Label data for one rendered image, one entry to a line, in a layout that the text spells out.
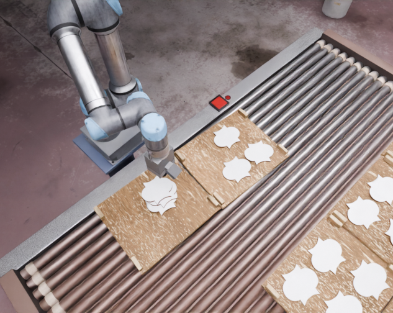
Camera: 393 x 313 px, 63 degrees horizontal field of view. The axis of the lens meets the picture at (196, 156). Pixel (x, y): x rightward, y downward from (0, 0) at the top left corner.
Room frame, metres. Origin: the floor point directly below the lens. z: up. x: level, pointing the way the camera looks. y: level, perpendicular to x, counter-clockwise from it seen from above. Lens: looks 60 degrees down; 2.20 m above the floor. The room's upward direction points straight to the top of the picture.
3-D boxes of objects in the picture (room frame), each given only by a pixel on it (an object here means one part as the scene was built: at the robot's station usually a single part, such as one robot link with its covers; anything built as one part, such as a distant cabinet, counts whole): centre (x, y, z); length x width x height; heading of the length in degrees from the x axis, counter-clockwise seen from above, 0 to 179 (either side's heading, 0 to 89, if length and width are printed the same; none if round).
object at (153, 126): (0.57, 0.13, 1.38); 0.09 x 0.08 x 0.11; 27
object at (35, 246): (0.94, 0.01, 0.89); 2.08 x 0.08 x 0.06; 133
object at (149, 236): (0.49, 0.16, 0.93); 0.41 x 0.35 x 0.02; 131
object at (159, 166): (0.55, 0.11, 1.23); 0.12 x 0.09 x 0.16; 55
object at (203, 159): (0.75, -0.16, 0.93); 0.41 x 0.35 x 0.02; 129
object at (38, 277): (0.85, -0.08, 0.90); 1.95 x 0.05 x 0.05; 133
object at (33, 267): (0.89, -0.04, 0.90); 1.95 x 0.05 x 0.05; 133
